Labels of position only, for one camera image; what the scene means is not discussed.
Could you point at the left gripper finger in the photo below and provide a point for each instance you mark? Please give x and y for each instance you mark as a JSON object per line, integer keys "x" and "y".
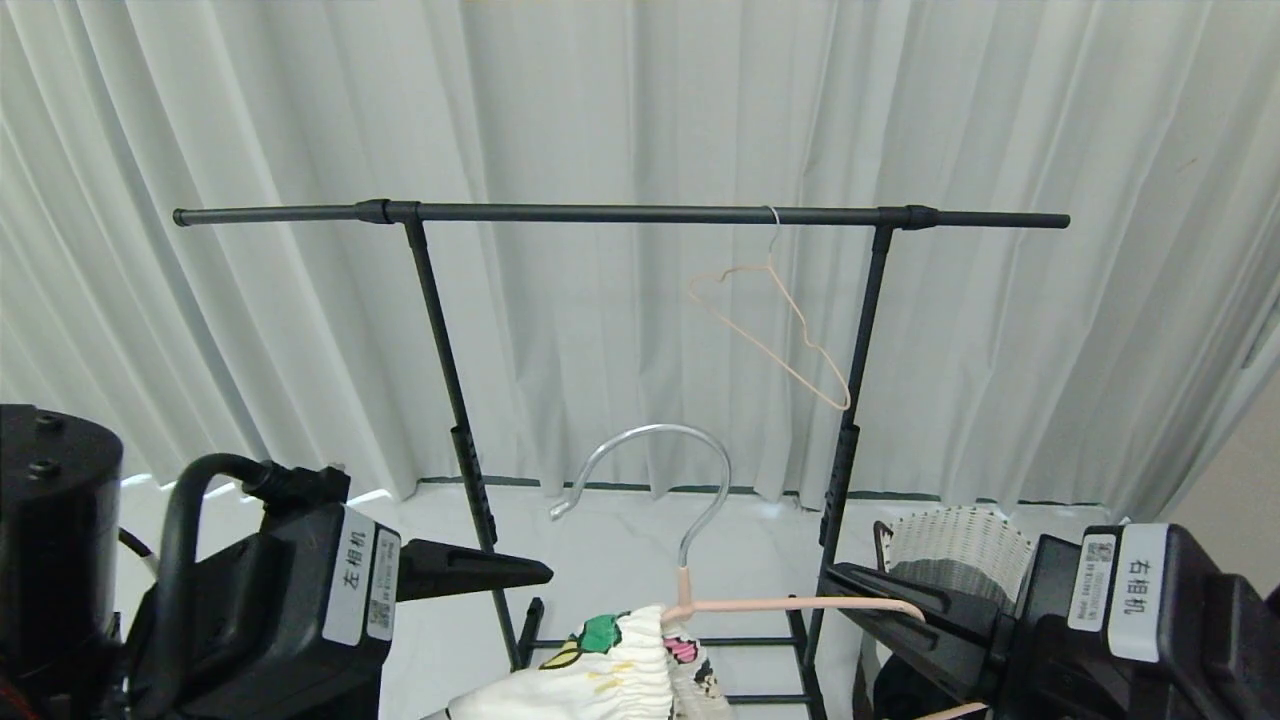
{"x": 450, "y": 572}

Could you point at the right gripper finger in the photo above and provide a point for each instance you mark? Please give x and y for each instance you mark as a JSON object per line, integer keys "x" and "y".
{"x": 950, "y": 660}
{"x": 940, "y": 605}

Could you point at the pink clothes hanger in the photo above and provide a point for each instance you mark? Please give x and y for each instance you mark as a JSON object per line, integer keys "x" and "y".
{"x": 790, "y": 300}
{"x": 800, "y": 603}

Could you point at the cream printed garment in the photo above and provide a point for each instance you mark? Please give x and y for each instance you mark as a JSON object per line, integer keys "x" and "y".
{"x": 600, "y": 680}

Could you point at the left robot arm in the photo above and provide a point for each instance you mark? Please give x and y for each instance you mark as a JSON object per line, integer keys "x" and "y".
{"x": 50, "y": 560}

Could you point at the white laundry basket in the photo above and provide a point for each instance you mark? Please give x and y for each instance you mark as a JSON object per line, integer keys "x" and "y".
{"x": 960, "y": 540}

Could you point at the black clothes rack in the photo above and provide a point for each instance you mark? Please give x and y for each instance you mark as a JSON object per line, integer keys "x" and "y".
{"x": 600, "y": 213}

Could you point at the white curtain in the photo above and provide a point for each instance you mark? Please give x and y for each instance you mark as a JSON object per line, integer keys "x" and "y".
{"x": 300, "y": 100}

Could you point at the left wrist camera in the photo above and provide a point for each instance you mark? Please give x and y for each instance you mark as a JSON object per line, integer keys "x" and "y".
{"x": 300, "y": 620}

